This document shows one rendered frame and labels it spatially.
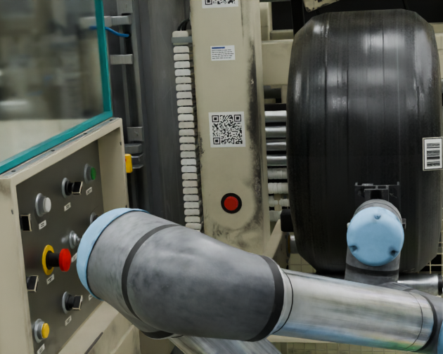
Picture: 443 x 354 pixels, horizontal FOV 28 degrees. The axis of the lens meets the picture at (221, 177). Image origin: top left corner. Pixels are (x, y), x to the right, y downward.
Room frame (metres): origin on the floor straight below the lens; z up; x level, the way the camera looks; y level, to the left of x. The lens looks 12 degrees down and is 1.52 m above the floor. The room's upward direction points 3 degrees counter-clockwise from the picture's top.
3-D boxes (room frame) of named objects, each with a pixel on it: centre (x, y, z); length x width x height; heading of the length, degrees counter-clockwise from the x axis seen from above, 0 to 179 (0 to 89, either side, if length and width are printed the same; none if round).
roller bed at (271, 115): (2.28, -0.14, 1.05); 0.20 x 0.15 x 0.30; 79
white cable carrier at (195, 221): (1.88, 0.06, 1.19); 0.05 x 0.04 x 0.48; 169
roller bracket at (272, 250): (1.90, -0.11, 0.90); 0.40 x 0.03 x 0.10; 169
